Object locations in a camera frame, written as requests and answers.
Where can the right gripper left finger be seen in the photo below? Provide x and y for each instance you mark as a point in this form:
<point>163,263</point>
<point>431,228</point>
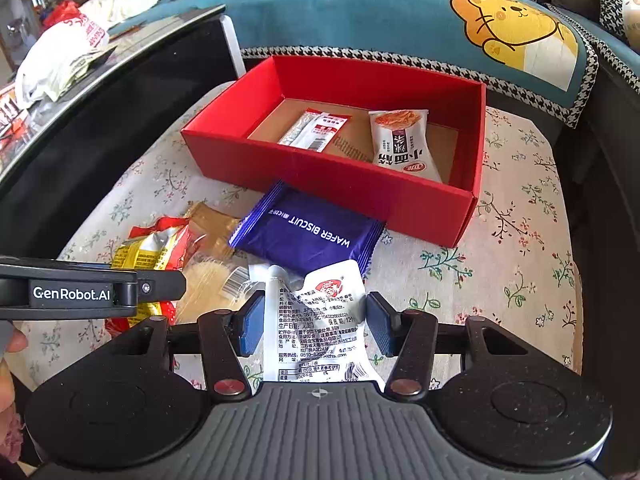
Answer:
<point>225,336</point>

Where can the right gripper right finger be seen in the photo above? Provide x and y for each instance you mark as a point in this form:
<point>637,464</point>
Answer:
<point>410,337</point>

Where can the white printed sauce packet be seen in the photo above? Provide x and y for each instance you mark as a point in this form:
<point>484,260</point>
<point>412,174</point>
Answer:
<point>314,326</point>

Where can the red yellow snack packet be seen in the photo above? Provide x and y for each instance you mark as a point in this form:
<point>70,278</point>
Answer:
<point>159,247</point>

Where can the purple wafer biscuit packet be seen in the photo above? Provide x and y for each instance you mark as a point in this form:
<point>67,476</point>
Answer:
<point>304,233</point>

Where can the white noodle snack packet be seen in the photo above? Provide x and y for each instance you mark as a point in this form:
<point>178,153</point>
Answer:
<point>400,143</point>

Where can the red cardboard box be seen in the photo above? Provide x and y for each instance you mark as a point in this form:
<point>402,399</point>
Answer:
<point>236,139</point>

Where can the white red spicy strip packet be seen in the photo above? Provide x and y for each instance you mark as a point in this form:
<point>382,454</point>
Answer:
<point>313,130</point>

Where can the person left hand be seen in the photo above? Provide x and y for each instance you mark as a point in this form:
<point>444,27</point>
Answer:
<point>17,343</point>

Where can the black glossy tv stand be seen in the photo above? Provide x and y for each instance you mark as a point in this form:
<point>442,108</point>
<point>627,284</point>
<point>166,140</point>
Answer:
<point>73,150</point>

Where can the floral tablecloth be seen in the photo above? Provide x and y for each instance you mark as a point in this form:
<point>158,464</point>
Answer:
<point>514,263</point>

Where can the white red plastic bag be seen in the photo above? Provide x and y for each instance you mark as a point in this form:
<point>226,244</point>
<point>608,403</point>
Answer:
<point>61,52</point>

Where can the grey green sofa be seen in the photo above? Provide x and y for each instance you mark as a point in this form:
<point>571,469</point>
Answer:
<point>598,166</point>

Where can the blue lion sofa cover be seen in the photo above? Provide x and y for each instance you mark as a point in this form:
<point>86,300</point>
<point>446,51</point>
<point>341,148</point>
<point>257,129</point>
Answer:
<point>519,49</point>

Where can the white printed plastic bag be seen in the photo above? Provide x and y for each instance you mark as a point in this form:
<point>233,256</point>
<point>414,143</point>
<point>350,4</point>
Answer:
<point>631,18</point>

